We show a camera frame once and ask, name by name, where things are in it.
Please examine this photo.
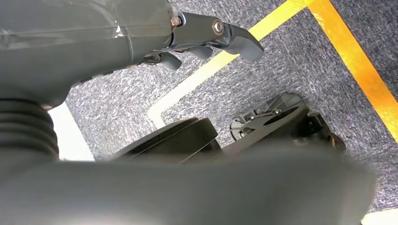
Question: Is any black round disc base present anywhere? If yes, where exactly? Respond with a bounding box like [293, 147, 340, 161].
[107, 117, 223, 164]

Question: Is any yellow floor tape outline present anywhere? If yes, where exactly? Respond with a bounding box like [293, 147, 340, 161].
[146, 0, 398, 143]

